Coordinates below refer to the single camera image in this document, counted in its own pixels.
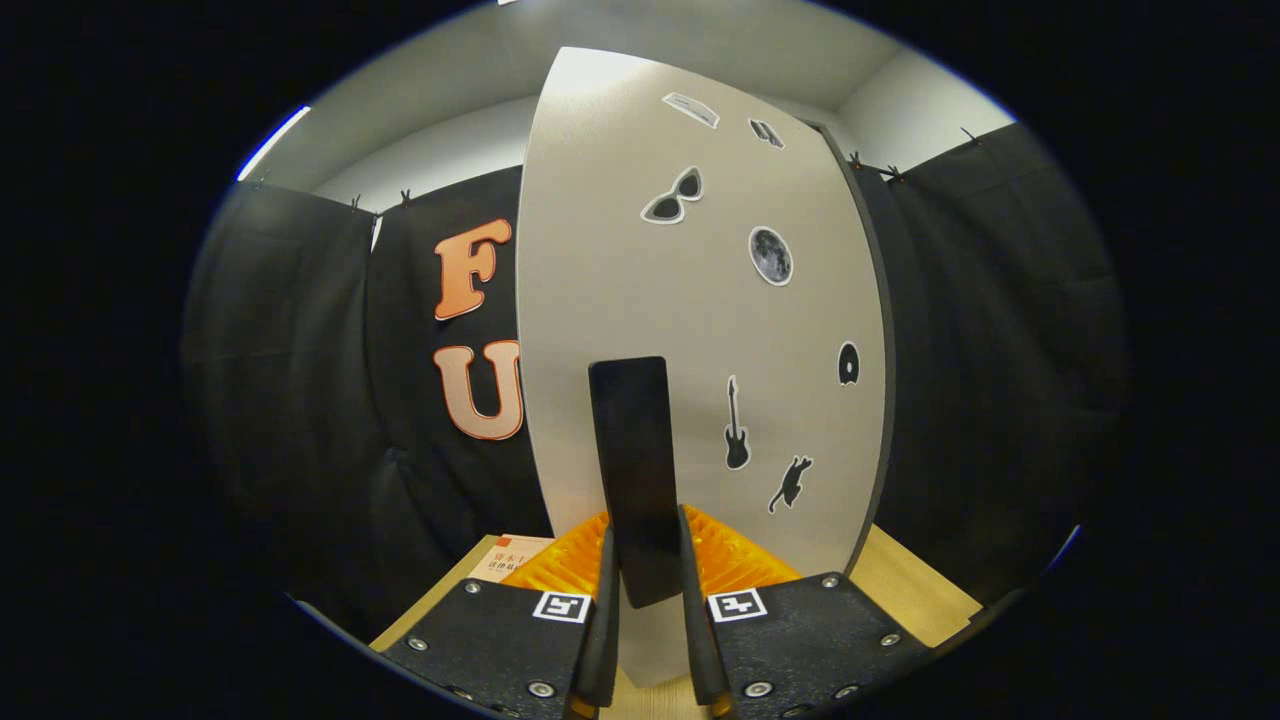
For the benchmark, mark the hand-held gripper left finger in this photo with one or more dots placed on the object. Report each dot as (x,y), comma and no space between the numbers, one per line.
(606,620)

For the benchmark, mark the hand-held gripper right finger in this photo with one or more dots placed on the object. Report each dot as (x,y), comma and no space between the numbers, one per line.
(695,630)

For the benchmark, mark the white shoe cabinet door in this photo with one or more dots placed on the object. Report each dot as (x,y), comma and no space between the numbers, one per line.
(620,250)

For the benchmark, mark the beige book orange corner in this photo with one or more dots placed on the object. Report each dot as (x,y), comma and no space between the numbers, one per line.
(505,560)

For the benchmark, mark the black backdrop cloth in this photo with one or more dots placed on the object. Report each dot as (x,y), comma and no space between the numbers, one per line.
(280,400)

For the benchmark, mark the narrow ceiling light strip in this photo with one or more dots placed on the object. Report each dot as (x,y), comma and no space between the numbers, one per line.
(272,143)

